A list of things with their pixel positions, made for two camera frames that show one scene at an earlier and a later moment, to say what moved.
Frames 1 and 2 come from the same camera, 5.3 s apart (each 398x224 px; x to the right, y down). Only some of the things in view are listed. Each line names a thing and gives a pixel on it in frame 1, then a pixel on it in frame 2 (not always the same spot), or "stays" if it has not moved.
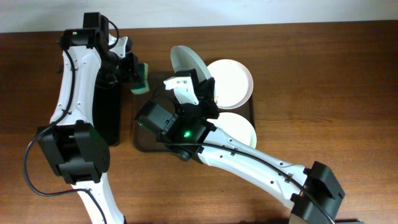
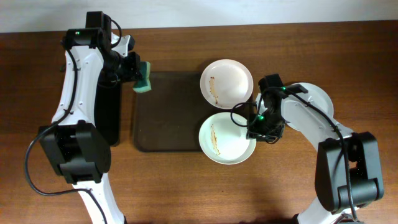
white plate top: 233,83 stays
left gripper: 133,66 stays
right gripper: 204,93 → 264,134
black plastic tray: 106,112 stays
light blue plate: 183,59 → 305,111
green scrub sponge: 142,85 stays
